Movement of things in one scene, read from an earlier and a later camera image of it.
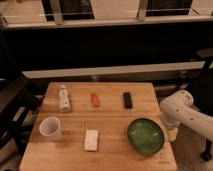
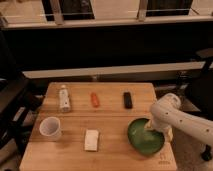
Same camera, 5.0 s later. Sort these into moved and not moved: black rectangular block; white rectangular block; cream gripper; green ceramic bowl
Moved: cream gripper
Not moved: black rectangular block; green ceramic bowl; white rectangular block
